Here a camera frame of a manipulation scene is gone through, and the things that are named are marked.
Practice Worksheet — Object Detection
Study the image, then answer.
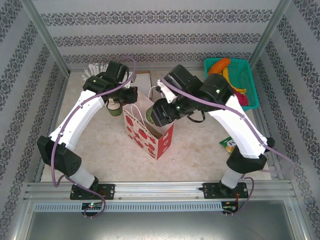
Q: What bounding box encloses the slotted grey cable duct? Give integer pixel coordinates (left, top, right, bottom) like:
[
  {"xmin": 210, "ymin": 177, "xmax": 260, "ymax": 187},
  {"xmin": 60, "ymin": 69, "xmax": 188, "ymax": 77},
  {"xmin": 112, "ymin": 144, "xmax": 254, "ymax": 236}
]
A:
[{"xmin": 33, "ymin": 201, "xmax": 223, "ymax": 213}]

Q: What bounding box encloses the white board on wood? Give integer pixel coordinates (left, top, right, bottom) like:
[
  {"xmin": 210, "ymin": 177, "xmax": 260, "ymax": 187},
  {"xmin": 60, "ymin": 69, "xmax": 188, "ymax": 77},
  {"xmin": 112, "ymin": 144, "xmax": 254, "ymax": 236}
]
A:
[{"xmin": 129, "ymin": 70, "xmax": 154, "ymax": 101}]

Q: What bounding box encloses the pink dragon fruit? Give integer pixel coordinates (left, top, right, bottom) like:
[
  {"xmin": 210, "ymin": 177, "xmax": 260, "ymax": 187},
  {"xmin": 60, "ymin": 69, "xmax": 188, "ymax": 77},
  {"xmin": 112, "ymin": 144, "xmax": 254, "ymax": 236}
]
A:
[{"xmin": 236, "ymin": 91, "xmax": 251, "ymax": 107}]

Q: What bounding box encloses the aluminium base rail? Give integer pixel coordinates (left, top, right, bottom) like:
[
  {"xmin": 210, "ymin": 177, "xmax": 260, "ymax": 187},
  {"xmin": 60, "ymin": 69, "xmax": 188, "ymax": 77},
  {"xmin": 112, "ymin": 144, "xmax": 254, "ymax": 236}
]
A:
[{"xmin": 24, "ymin": 181, "xmax": 293, "ymax": 201}]

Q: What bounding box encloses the aluminium back rail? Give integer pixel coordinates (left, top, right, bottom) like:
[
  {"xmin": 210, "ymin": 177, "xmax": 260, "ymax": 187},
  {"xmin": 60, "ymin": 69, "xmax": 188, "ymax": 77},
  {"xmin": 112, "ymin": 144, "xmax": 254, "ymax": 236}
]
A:
[{"xmin": 67, "ymin": 61, "xmax": 206, "ymax": 73}]

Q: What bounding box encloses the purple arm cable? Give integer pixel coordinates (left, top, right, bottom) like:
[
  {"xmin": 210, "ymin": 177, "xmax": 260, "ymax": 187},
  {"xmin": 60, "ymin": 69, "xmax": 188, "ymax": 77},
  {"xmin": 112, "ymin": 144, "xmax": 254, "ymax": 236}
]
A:
[
  {"xmin": 51, "ymin": 55, "xmax": 138, "ymax": 220},
  {"xmin": 158, "ymin": 77, "xmax": 297, "ymax": 216}
]

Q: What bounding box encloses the aluminium frame post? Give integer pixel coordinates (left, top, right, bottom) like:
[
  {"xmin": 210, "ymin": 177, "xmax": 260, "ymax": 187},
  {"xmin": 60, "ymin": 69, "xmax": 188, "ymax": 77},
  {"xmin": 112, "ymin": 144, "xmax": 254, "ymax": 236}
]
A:
[
  {"xmin": 19, "ymin": 0, "xmax": 71, "ymax": 77},
  {"xmin": 248, "ymin": 0, "xmax": 293, "ymax": 70}
]

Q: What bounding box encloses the green yellow candy bag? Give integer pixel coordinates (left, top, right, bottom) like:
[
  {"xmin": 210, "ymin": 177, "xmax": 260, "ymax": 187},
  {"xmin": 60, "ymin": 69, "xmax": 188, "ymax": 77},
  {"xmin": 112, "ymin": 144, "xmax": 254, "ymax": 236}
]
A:
[{"xmin": 219, "ymin": 136, "xmax": 237, "ymax": 154}]

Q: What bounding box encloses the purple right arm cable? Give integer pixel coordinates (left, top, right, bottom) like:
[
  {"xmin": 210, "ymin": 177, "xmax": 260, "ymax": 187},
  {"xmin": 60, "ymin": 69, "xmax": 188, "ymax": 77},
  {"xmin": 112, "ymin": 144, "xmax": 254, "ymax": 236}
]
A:
[{"xmin": 158, "ymin": 77, "xmax": 297, "ymax": 216}]

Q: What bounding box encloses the orange toy fruit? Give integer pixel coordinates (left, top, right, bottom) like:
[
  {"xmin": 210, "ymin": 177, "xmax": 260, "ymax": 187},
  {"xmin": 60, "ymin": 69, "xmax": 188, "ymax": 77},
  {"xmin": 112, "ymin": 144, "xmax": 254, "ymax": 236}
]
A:
[{"xmin": 208, "ymin": 58, "xmax": 231, "ymax": 75}]

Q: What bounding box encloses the teal plastic basket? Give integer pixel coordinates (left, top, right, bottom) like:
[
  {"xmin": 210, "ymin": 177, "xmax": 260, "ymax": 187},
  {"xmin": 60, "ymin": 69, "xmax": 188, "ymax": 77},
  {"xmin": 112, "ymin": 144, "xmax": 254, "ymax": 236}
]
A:
[{"xmin": 203, "ymin": 57, "xmax": 260, "ymax": 112}]

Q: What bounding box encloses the white napkin stack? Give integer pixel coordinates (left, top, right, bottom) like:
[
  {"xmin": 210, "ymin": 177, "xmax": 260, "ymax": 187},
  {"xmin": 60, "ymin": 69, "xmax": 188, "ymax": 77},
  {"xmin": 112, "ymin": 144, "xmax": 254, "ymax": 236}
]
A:
[{"xmin": 136, "ymin": 73, "xmax": 153, "ymax": 92}]

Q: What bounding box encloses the yellow banana bunch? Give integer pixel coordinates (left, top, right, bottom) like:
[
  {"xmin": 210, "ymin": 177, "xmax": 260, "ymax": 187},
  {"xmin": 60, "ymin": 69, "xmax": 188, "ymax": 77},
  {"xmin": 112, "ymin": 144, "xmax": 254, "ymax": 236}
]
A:
[{"xmin": 221, "ymin": 67, "xmax": 247, "ymax": 95}]

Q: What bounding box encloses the red white paper gift bag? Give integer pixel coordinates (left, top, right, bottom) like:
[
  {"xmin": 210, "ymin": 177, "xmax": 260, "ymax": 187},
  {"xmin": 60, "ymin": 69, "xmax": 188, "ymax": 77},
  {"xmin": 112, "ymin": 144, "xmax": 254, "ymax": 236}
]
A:
[{"xmin": 122, "ymin": 86, "xmax": 175, "ymax": 161}]

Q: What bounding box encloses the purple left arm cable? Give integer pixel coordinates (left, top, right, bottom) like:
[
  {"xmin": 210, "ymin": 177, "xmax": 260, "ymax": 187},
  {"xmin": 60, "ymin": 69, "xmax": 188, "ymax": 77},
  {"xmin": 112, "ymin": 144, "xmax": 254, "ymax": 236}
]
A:
[{"xmin": 51, "ymin": 55, "xmax": 138, "ymax": 220}]

